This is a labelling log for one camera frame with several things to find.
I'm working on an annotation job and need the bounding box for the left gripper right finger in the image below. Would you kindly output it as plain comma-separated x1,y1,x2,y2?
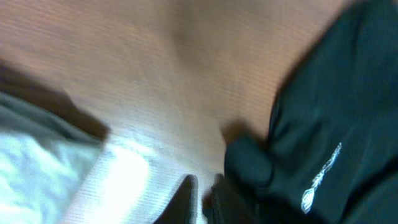
203,174,252,224

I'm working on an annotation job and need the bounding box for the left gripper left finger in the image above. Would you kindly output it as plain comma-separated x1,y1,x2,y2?
154,174,198,224

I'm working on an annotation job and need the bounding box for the black t-shirt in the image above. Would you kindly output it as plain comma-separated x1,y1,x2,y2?
223,1,397,223

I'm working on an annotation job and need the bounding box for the folded olive grey garment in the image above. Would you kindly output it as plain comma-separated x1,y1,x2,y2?
1,93,102,223

